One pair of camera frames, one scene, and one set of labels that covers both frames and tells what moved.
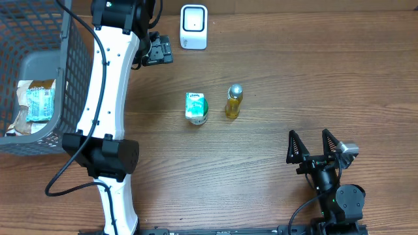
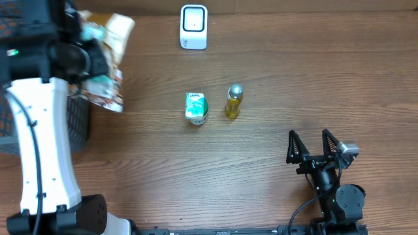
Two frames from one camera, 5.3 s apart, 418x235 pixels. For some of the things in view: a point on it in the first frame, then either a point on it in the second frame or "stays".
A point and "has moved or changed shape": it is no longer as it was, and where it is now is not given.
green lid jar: (201, 120) stays
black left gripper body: (160, 52) -> (90, 61)
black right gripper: (315, 159) stays
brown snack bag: (20, 126) has moved or changed shape
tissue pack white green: (194, 104) stays
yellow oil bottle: (235, 94) stays
